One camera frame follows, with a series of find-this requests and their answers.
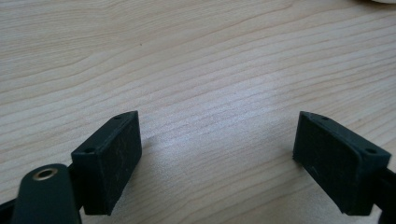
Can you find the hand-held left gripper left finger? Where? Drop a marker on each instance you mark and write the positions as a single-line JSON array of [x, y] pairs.
[[109, 168]]

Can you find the white plastic bin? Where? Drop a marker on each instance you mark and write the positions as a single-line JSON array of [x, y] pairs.
[[383, 1]]

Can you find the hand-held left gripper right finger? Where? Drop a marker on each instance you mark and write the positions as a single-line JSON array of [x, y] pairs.
[[336, 165]]

